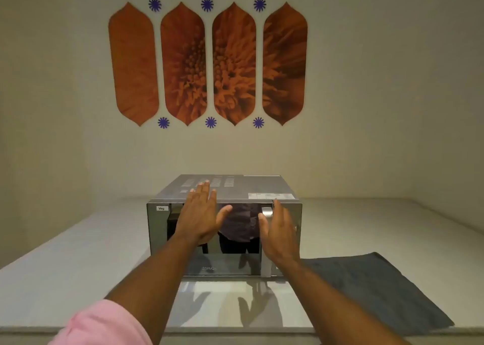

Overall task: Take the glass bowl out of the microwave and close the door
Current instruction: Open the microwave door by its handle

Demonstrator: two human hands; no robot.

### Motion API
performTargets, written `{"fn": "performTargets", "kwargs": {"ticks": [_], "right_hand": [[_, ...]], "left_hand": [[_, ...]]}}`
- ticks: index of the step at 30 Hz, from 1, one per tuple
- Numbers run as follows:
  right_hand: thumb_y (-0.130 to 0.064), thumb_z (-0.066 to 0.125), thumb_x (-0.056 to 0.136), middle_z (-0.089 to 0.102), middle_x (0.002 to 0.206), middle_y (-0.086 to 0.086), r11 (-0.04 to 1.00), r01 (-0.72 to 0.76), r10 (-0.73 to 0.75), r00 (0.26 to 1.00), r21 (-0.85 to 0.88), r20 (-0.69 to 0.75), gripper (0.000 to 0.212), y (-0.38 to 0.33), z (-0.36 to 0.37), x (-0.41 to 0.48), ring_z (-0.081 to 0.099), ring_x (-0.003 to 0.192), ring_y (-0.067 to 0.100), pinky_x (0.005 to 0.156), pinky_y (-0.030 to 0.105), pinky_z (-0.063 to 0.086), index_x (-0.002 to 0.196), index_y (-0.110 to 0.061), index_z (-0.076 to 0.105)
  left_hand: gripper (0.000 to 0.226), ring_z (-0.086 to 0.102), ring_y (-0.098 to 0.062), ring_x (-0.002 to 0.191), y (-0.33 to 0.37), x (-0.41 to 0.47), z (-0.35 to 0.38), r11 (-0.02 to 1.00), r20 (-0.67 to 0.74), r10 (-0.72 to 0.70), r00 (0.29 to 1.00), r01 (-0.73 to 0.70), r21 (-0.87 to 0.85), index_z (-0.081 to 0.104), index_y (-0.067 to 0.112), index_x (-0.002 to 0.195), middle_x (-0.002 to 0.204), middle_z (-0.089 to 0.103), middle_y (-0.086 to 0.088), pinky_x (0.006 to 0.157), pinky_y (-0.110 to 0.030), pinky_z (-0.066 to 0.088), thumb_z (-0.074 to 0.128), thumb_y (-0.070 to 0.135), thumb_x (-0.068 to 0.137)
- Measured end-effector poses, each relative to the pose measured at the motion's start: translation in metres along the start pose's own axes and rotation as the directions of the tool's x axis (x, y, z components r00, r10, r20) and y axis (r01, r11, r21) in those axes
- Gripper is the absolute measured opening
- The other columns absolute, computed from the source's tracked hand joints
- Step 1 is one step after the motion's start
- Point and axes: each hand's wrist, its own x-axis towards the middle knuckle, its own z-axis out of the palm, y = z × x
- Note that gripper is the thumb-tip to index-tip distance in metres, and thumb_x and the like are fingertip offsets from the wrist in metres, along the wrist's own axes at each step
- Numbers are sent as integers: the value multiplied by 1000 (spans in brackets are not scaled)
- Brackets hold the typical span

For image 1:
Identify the person's left hand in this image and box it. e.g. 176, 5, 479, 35
174, 180, 233, 246

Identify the person's right forearm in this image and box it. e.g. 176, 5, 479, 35
276, 258, 411, 345

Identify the person's left forearm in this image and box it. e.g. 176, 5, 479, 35
105, 234, 207, 345

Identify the dark grey cloth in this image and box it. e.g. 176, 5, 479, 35
298, 252, 455, 337

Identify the orange flower centre wall panel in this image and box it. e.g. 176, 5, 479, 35
160, 2, 208, 127
212, 2, 257, 127

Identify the pink left sleeve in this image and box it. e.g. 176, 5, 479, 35
48, 299, 154, 345

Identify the person's right hand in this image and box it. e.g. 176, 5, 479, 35
258, 198, 301, 268

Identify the silver microwave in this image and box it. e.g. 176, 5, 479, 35
146, 174, 303, 279

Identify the plain orange petal wall panel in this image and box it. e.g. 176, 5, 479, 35
108, 2, 159, 127

